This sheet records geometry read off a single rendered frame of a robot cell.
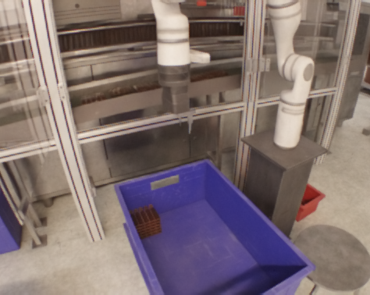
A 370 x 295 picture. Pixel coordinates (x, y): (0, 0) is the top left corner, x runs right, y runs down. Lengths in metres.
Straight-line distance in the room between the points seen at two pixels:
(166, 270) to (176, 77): 0.65
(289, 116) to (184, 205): 0.59
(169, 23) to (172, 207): 0.79
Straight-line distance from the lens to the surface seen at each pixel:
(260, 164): 0.99
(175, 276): 0.92
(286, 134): 0.93
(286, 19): 0.78
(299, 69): 0.84
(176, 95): 0.59
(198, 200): 1.16
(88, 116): 1.06
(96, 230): 1.31
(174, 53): 0.56
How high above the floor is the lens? 1.01
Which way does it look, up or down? 30 degrees down
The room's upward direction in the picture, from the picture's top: 1 degrees counter-clockwise
